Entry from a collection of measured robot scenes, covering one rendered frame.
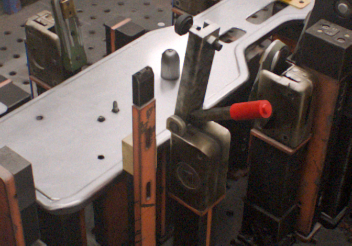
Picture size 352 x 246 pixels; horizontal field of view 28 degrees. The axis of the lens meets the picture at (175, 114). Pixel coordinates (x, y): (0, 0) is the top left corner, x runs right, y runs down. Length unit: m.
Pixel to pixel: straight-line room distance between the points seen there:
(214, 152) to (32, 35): 0.42
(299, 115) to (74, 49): 0.39
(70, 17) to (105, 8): 0.77
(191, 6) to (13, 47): 0.54
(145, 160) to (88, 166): 0.12
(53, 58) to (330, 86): 0.46
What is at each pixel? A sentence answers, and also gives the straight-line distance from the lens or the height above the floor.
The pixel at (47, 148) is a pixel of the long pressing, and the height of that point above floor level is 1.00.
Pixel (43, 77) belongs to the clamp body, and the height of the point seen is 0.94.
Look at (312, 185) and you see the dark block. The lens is 1.22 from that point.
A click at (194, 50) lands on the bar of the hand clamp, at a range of 0.88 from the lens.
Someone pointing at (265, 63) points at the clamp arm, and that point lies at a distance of 1.06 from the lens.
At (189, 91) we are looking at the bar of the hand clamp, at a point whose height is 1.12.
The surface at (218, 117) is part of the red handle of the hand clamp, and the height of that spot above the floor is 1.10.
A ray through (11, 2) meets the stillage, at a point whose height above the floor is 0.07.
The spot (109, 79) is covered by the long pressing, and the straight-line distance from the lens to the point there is 1.15.
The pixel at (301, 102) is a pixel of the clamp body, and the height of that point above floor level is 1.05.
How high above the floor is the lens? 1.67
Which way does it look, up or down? 39 degrees down
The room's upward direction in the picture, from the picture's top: 1 degrees clockwise
